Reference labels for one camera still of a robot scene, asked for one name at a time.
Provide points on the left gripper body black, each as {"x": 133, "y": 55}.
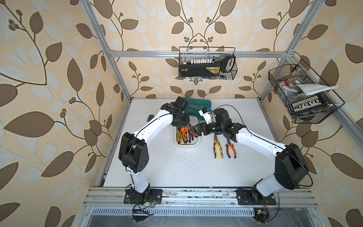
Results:
{"x": 185, "y": 121}

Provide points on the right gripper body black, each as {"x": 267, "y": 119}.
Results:
{"x": 211, "y": 127}

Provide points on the orange black combination pliers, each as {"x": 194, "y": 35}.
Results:
{"x": 185, "y": 134}

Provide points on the white plastic storage box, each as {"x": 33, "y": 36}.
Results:
{"x": 190, "y": 143}

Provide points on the yellow black combination pliers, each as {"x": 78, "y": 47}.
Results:
{"x": 217, "y": 147}

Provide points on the orange black long-nose pliers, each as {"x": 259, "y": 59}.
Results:
{"x": 230, "y": 148}

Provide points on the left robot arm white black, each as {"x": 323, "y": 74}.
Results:
{"x": 133, "y": 152}

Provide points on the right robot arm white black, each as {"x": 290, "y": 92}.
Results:
{"x": 290, "y": 165}

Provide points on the yellow black pliers in box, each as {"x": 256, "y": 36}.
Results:
{"x": 179, "y": 137}

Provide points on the socket set box in basket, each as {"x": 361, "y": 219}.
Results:
{"x": 308, "y": 104}

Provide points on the green plastic tool case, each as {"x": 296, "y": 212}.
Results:
{"x": 194, "y": 105}

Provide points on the black yellow tool in basket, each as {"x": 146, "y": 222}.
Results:
{"x": 214, "y": 67}

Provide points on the white papers in basket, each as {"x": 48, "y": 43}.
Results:
{"x": 311, "y": 89}

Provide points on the back black wire basket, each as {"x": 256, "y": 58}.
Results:
{"x": 201, "y": 52}

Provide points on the black wire basket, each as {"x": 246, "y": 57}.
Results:
{"x": 201, "y": 52}
{"x": 284, "y": 78}

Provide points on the right black wire basket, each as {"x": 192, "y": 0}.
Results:
{"x": 284, "y": 78}

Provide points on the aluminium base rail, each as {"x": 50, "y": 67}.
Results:
{"x": 200, "y": 197}

